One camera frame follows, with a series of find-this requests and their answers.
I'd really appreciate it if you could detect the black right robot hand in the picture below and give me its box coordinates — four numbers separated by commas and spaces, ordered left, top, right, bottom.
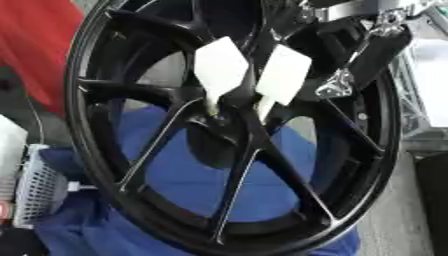
285, 17, 415, 101

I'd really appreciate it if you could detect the black spoked wheel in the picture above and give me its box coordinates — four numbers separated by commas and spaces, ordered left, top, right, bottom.
61, 0, 406, 256

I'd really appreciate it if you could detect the black box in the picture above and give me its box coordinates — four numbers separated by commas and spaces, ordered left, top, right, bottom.
411, 151, 448, 256

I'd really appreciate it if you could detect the person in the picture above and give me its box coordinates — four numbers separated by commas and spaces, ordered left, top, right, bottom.
0, 0, 88, 118

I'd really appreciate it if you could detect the white perforated plastic basket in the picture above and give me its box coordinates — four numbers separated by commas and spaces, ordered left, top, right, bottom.
12, 143, 100, 230

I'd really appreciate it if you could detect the white plastic container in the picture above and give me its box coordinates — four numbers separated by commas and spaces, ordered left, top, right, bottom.
0, 114, 30, 202

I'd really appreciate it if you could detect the silver metal lattice frame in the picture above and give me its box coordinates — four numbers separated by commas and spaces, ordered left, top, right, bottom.
388, 49, 434, 141

